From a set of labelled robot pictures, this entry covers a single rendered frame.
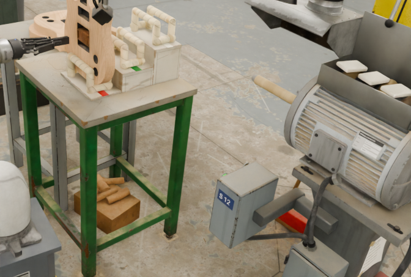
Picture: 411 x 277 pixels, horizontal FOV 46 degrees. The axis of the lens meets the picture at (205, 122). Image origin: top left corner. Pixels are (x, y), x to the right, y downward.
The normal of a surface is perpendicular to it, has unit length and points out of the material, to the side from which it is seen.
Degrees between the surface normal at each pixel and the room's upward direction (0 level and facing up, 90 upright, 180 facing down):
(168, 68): 90
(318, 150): 90
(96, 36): 90
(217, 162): 0
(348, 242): 90
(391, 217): 0
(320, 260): 0
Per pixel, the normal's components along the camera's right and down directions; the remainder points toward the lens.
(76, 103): 0.12, -0.84
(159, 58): 0.65, 0.47
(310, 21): -0.36, -0.50
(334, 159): -0.74, 0.27
